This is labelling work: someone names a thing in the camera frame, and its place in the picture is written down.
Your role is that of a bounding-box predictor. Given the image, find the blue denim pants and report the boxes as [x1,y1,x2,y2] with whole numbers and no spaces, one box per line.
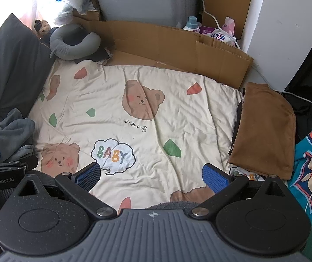
[0,108,35,163]

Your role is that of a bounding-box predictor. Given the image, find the upright cardboard panel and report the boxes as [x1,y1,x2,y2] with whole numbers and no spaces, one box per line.
[201,0,256,40]

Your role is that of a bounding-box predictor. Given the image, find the black cloth under pillow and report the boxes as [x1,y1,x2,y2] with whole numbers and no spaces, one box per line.
[74,47,113,64]

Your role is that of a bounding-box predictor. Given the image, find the blue-capped detergent bottle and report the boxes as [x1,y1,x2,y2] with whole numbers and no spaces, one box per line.
[183,16,200,32]

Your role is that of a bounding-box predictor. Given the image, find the folded brown garment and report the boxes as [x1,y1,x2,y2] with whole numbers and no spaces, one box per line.
[229,82,296,180]

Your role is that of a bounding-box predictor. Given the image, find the dark grey pillow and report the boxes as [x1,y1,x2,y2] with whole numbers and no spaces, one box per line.
[0,14,54,121]

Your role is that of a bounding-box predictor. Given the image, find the brown cardboard sheet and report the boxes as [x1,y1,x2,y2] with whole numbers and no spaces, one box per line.
[73,14,253,89]

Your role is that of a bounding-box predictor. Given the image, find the small teddy bear toy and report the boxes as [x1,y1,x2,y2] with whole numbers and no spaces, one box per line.
[34,20,51,38]

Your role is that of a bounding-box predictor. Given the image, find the grey neck pillow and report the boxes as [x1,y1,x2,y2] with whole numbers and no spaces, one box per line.
[49,24,101,60]

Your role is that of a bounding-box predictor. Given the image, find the cream bear print bedsheet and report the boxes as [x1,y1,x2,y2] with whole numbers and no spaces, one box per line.
[28,59,266,215]

